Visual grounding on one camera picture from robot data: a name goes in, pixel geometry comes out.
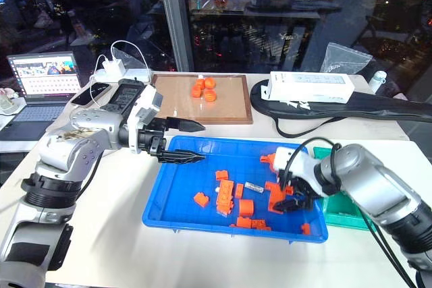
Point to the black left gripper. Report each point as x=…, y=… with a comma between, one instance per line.
x=152, y=138

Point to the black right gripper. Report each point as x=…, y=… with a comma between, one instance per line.
x=305, y=195

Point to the large orange bracket block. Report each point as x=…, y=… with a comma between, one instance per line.
x=275, y=195

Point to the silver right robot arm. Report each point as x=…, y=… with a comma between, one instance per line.
x=374, y=183

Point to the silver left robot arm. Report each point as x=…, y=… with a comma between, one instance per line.
x=67, y=153

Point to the green plastic bin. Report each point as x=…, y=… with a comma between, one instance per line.
x=341, y=208

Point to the blue plastic bin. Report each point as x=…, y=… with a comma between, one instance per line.
x=189, y=193

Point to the small orange brick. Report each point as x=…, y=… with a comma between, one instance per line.
x=305, y=229
x=222, y=175

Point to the orange flat brick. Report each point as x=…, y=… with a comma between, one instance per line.
x=260, y=225
x=243, y=222

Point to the silver battery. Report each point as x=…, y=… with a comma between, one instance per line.
x=254, y=187

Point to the wooden framed board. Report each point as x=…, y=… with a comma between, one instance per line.
x=175, y=99

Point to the orange cube block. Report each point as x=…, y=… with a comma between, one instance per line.
x=246, y=207

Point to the orange notched block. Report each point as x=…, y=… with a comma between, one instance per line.
x=267, y=160

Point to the orange round cap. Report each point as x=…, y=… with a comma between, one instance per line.
x=210, y=83
x=200, y=83
x=196, y=91

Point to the orange bricks on board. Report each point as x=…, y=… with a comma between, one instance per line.
x=210, y=95

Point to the narrow orange block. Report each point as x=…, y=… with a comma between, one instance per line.
x=239, y=191

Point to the orange two-stud brick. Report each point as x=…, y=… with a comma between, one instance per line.
x=201, y=200

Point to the long orange studded brick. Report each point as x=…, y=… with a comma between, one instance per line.
x=225, y=197

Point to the black handheld controller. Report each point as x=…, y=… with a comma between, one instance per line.
x=123, y=94

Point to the white charger plug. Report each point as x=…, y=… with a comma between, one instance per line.
x=114, y=67

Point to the black smartphone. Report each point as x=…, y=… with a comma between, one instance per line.
x=91, y=94

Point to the white cardboard box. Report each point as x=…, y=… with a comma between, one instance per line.
x=307, y=87

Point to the black fabric bag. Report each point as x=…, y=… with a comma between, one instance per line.
x=371, y=106

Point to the small white bottle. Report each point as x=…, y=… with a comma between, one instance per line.
x=377, y=81

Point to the clear plastic zip bag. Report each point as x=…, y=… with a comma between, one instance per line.
x=344, y=58

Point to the open grey laptop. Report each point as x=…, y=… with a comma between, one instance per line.
x=40, y=99

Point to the small clear container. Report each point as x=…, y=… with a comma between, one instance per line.
x=6, y=100

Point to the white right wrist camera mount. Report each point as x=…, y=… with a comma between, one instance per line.
x=300, y=165

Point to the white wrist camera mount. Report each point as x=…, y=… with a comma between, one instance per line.
x=148, y=102
x=300, y=165

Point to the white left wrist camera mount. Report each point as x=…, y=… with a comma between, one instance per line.
x=148, y=102

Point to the grey window frame post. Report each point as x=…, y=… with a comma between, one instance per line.
x=175, y=18

